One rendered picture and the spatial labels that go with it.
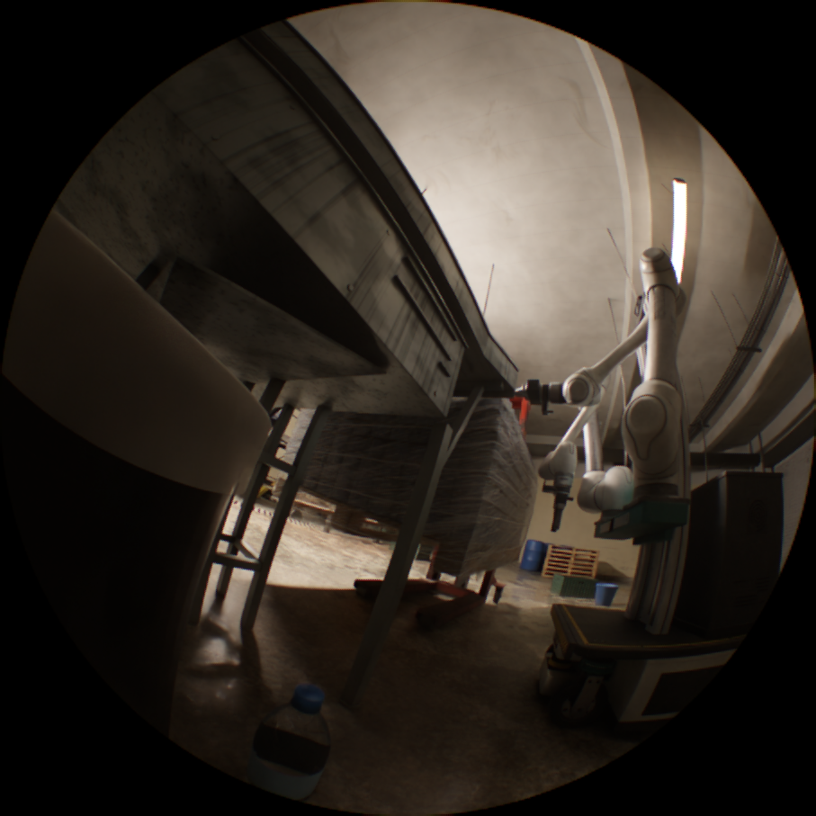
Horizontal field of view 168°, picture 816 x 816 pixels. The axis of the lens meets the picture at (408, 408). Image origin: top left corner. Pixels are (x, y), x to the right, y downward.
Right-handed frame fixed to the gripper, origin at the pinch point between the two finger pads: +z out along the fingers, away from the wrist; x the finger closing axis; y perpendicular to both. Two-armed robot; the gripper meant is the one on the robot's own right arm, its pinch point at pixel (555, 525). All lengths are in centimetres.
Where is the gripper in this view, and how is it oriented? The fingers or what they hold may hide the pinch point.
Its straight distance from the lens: 126.0
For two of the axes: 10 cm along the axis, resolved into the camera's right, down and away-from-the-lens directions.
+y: 8.6, 0.8, -5.0
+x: 4.0, 4.8, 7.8
